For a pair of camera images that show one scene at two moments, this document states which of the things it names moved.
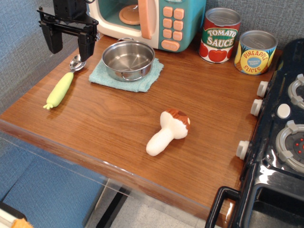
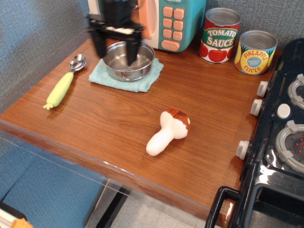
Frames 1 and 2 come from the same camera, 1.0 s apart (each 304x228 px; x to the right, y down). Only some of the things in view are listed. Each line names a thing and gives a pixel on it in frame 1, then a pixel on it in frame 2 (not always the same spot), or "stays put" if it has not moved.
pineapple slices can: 254,52 stays put
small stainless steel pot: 128,60 stays put
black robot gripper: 71,15 -> 116,18
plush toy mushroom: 175,125 stays put
